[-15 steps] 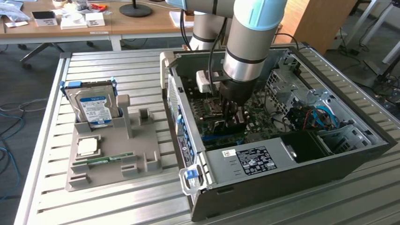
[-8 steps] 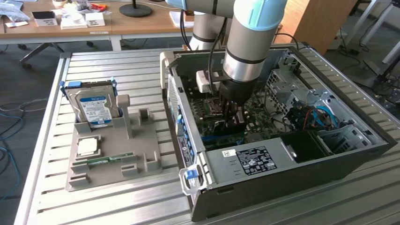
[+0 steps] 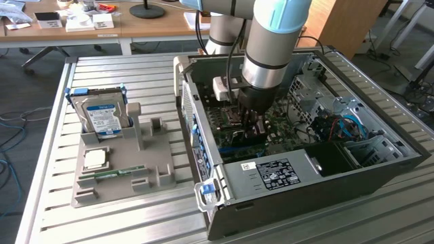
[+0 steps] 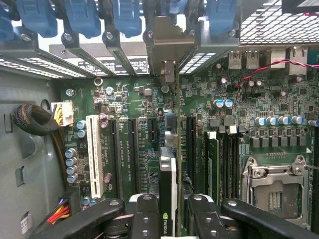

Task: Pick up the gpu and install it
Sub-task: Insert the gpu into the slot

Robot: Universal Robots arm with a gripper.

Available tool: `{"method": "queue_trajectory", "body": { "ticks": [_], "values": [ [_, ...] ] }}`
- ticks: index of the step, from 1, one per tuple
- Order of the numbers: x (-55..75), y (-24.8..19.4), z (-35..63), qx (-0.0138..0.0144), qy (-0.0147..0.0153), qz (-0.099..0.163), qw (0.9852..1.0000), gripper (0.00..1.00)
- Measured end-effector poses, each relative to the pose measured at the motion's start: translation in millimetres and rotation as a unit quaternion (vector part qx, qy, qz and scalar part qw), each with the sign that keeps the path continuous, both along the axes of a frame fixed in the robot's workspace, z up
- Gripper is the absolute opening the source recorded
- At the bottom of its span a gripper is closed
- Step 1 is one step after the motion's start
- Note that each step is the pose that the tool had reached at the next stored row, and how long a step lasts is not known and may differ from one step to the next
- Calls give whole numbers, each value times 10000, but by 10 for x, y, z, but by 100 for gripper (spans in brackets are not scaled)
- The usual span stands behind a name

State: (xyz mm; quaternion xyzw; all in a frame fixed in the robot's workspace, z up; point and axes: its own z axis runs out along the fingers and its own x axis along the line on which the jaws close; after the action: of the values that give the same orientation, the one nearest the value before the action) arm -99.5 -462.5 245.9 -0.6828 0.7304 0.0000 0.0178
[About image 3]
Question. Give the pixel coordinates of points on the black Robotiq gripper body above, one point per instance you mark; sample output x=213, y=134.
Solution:
x=257, y=99

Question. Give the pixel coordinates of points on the Nvidia graphics card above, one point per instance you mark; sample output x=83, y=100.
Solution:
x=247, y=141

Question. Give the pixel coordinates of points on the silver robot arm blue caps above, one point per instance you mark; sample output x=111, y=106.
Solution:
x=271, y=50

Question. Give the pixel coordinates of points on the metal CPU socket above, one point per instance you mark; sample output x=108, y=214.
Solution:
x=229, y=117

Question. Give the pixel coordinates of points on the green Dell motherboard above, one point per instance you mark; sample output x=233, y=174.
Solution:
x=284, y=137

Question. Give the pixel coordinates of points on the grey finned chipset heatsink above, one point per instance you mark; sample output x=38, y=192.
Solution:
x=276, y=150

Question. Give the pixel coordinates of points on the blue expansion slot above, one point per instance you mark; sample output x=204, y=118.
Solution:
x=227, y=150

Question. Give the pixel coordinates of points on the silver metal drive cage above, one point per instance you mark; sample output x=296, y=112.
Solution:
x=304, y=101

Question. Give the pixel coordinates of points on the blue plastic card retainer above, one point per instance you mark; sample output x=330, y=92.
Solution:
x=193, y=129

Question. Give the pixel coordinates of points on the grey power supply unit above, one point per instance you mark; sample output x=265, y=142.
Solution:
x=243, y=178

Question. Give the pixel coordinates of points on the grey latch with blue tab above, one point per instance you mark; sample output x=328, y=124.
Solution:
x=205, y=189

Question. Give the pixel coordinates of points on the black open PC case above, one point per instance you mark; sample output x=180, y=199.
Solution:
x=304, y=203

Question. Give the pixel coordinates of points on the white paper stack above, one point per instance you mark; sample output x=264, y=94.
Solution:
x=189, y=21

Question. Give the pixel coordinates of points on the wooden cabinet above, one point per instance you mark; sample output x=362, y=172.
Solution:
x=339, y=25

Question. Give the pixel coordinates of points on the hard disk with blue rails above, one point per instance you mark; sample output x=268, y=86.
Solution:
x=101, y=114

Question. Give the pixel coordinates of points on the black floor stand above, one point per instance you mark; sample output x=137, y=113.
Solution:
x=400, y=76

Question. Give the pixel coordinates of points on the black round lamp base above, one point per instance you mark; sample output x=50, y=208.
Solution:
x=147, y=12

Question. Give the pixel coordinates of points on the silver CPU chip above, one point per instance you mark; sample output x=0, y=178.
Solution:
x=95, y=158

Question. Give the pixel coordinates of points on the grey parts rack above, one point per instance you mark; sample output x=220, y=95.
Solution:
x=111, y=189

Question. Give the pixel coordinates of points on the small white box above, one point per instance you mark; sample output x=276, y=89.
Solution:
x=103, y=21

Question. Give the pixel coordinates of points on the red small object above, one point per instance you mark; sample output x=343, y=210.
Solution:
x=107, y=7

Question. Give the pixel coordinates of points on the white box with round roll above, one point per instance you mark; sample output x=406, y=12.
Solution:
x=79, y=25

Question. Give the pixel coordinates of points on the beige tape roll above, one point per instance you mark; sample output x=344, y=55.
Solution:
x=64, y=3

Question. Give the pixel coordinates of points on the white box with black top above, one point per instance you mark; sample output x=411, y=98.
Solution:
x=48, y=23

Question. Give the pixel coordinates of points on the wooden desk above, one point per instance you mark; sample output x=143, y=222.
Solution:
x=33, y=35

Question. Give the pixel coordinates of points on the white paper card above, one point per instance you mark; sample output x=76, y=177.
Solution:
x=16, y=26

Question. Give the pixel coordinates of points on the clear plastic bag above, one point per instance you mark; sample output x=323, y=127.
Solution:
x=13, y=12

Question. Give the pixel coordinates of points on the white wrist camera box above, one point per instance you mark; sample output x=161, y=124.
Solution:
x=220, y=89

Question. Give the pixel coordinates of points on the white table frame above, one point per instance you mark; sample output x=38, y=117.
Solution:
x=390, y=23

